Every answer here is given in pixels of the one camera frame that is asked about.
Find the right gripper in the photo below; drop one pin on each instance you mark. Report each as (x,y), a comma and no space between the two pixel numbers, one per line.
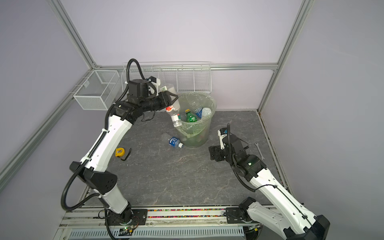
(215,150)

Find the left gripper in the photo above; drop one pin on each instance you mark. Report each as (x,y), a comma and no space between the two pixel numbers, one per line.
(166,99)

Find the square bottle red green label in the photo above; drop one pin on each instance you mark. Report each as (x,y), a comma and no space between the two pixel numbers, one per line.
(174,109)

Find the clear bottle red cap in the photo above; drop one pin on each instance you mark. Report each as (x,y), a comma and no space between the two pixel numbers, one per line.
(206,112)

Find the small green plastic bottle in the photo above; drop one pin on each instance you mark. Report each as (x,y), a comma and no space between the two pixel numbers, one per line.
(191,118)

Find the clear bottle blue label white cap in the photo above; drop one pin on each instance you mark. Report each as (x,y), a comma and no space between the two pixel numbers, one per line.
(172,141)

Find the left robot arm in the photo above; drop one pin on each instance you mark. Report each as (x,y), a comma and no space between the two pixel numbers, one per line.
(92,168)

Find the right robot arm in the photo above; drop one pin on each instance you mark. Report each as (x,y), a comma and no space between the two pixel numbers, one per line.
(292,220)

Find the green bin liner bag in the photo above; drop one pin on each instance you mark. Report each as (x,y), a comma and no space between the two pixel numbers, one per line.
(195,115)

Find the grey mesh waste bin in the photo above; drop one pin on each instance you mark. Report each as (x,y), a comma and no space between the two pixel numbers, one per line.
(195,120)

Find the silver open-end wrench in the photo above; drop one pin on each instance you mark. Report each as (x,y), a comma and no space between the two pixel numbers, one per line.
(260,152)

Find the yellow tape measure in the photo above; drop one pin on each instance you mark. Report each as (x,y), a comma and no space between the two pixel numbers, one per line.
(120,152)

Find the small white wire basket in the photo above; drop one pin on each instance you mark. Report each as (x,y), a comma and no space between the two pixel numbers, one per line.
(99,90)

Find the long white wire basket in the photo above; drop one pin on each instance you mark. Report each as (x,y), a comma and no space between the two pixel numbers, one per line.
(185,76)

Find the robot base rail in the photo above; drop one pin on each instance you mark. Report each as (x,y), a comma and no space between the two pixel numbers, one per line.
(169,223)

